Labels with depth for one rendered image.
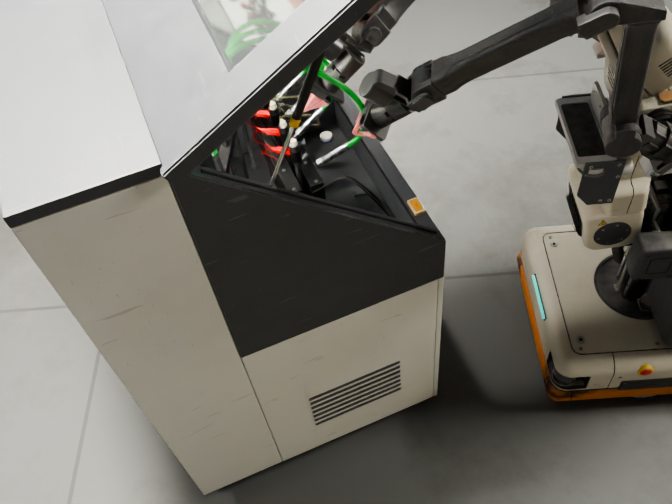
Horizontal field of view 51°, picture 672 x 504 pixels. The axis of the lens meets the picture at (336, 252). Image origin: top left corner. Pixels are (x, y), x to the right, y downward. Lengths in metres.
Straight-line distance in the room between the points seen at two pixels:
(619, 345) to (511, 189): 1.01
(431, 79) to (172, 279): 0.67
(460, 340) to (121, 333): 1.48
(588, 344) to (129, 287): 1.53
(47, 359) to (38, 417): 0.25
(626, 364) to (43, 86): 1.87
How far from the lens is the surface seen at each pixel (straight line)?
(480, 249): 2.97
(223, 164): 1.82
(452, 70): 1.46
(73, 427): 2.83
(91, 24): 1.67
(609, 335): 2.49
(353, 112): 2.12
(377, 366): 2.15
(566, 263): 2.62
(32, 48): 1.66
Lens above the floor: 2.35
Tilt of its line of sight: 52 degrees down
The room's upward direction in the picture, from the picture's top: 8 degrees counter-clockwise
